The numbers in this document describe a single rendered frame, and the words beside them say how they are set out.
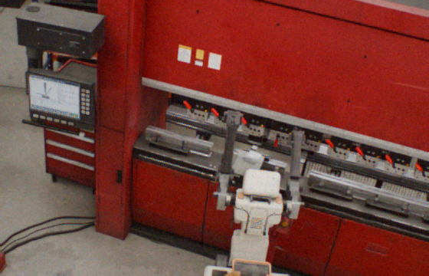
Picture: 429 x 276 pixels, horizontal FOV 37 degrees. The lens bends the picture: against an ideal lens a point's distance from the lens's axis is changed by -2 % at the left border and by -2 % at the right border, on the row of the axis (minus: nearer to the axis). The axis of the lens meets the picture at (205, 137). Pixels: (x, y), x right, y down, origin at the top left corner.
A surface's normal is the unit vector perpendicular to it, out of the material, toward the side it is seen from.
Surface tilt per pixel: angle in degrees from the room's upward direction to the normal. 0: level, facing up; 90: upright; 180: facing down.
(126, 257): 0
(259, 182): 48
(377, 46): 90
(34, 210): 0
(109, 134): 90
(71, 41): 90
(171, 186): 90
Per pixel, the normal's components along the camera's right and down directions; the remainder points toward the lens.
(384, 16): -0.31, 0.53
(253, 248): -0.05, 0.46
